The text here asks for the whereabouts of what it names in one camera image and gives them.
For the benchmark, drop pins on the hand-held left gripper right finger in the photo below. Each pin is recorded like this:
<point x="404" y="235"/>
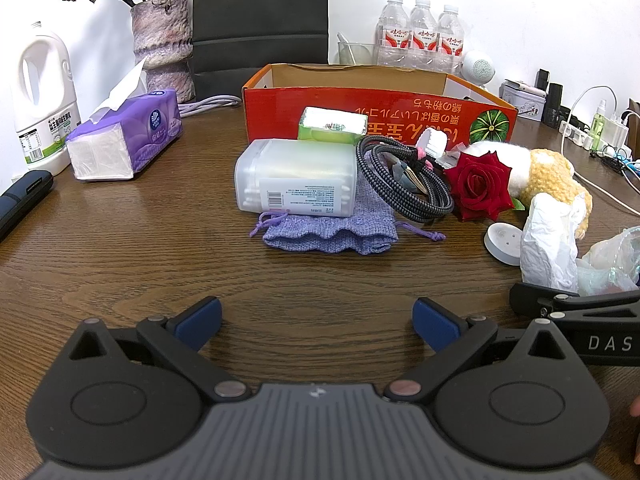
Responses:
<point x="434" y="322"/>

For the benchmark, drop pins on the black paper bag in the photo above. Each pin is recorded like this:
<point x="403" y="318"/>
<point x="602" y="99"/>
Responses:
<point x="260" y="15"/>

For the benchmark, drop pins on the white power strip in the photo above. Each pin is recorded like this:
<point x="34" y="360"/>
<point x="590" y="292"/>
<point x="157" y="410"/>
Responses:
<point x="575" y="135"/>

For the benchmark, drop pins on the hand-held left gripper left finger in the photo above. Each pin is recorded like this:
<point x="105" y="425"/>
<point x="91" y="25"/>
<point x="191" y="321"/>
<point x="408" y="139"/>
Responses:
<point x="200" y="319"/>

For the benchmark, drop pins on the white astronaut speaker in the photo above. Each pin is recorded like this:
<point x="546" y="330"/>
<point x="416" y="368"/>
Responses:
<point x="479" y="67"/>

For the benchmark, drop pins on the green spray bottle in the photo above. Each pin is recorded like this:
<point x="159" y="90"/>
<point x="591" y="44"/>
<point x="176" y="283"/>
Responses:
<point x="598" y="127"/>

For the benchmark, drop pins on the clear stir stick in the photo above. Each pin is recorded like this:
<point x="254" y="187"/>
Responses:
<point x="346" y="47"/>

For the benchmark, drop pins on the glass cup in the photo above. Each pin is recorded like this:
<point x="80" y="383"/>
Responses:
<point x="362" y="55"/>

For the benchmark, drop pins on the white tissue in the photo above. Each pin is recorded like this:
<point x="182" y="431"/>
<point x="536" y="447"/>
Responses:
<point x="547" y="240"/>

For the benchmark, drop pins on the small black box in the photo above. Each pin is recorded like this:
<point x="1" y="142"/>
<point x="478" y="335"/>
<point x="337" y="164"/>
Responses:
<point x="542" y="78"/>

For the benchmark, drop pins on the white round disc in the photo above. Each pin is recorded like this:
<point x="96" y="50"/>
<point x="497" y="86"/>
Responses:
<point x="502" y="240"/>

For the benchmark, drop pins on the white plastic piece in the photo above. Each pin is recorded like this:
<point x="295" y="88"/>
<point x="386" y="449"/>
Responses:
<point x="434" y="141"/>

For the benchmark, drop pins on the clear cotton swab box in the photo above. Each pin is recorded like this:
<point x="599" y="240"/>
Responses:
<point x="300" y="175"/>

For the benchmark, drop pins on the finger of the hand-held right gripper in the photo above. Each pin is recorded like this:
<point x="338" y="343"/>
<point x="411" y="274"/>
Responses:
<point x="575" y="300"/>

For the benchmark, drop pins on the dark case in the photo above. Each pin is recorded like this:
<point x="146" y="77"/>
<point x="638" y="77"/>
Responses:
<point x="22" y="195"/>

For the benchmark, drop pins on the clear small wrapper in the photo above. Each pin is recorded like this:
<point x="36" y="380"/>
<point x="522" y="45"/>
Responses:
<point x="447" y="159"/>

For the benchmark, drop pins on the white tin box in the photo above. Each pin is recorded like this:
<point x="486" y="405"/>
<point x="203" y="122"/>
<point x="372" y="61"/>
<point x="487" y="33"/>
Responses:
<point x="520" y="102"/>

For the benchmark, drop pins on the red rose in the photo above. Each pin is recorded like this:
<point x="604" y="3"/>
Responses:
<point x="477" y="185"/>

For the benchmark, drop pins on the purple tissue pack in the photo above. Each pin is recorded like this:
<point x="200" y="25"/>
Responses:
<point x="135" y="135"/>

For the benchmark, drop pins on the tall black box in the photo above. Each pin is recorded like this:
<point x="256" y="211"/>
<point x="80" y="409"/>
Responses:
<point x="552" y="105"/>

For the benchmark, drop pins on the green tissue packet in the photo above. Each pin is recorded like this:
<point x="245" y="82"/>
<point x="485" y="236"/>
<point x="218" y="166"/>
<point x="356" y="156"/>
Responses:
<point x="330" y="125"/>

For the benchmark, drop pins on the white detergent bottle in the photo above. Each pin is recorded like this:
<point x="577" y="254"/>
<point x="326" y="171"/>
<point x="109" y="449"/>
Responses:
<point x="45" y="95"/>

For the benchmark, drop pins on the brown paper bag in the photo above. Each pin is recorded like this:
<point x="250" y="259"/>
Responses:
<point x="635" y="125"/>

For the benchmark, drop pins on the yellow white plush toy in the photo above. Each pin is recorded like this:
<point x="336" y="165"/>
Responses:
<point x="550" y="170"/>

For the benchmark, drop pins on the clear water bottle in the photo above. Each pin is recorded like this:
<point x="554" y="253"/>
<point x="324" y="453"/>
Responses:
<point x="392" y="35"/>
<point x="450" y="40"/>
<point x="424" y="37"/>

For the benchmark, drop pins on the white charger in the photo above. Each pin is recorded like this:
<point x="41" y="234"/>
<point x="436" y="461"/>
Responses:
<point x="616" y="130"/>

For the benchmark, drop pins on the orange cardboard box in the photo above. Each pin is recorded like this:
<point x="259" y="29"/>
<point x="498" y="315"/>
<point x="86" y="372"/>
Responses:
<point x="320" y="97"/>

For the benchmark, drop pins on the clear plastic bag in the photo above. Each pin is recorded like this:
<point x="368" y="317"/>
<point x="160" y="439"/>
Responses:
<point x="612" y="260"/>

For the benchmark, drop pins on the purple mottled vase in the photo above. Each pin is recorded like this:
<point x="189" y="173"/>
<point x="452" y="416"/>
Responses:
<point x="162" y="45"/>

